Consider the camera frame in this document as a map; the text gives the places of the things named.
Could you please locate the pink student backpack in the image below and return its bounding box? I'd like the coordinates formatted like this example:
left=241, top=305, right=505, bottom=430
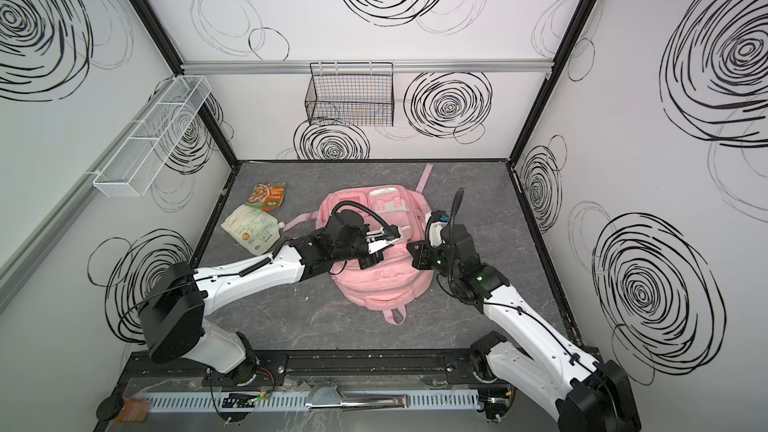
left=284, top=164, right=433, bottom=325

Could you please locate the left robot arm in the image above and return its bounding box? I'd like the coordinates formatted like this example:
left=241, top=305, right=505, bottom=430
left=138, top=209, right=404, bottom=375

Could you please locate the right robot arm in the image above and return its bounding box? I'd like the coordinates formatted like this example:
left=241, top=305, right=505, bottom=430
left=408, top=216, right=642, bottom=431

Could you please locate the white green spout pouch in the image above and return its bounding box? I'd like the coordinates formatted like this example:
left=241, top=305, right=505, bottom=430
left=221, top=205, right=285, bottom=256

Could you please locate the orange green food packet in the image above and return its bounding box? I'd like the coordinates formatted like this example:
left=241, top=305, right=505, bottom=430
left=245, top=183, right=287, bottom=212

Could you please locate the brown black button box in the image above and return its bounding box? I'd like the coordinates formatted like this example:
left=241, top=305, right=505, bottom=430
left=96, top=395, right=151, bottom=423

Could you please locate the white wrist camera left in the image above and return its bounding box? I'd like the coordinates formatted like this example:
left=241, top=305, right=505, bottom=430
left=365, top=226, right=402, bottom=255

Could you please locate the black wire wall basket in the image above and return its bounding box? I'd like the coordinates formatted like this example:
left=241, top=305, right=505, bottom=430
left=304, top=61, right=395, bottom=127

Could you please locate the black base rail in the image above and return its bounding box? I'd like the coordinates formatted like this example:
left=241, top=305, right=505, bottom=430
left=118, top=348, right=491, bottom=386

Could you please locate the white mesh wall shelf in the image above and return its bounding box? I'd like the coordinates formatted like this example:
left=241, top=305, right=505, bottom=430
left=93, top=76, right=212, bottom=197

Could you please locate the white slotted cable duct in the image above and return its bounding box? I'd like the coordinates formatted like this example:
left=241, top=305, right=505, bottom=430
left=134, top=386, right=481, bottom=413

